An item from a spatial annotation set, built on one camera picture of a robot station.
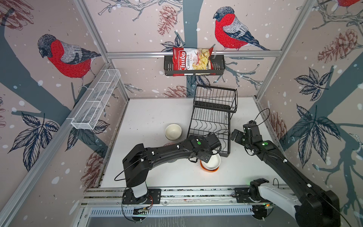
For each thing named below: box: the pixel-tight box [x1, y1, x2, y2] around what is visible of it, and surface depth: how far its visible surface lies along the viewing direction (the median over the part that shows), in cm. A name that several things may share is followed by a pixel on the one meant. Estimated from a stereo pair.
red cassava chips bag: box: [172, 47, 215, 77], surface depth 89 cm
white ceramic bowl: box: [200, 149, 221, 171], surface depth 78 cm
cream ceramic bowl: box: [164, 123, 183, 141], surface depth 97 cm
